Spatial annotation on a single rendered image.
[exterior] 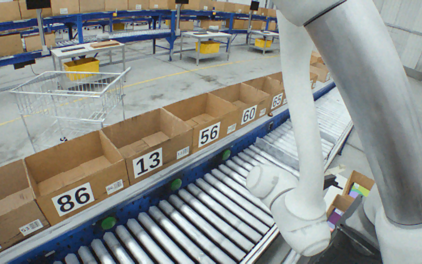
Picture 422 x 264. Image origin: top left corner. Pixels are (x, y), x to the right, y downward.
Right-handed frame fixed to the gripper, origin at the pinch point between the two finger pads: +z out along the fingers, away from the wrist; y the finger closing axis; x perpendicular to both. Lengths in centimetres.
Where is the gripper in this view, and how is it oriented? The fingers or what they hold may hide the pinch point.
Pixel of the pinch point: (330, 202)
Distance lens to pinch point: 93.6
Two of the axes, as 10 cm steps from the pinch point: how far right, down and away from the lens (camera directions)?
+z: 8.4, 3.6, 4.0
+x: 3.3, 2.6, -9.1
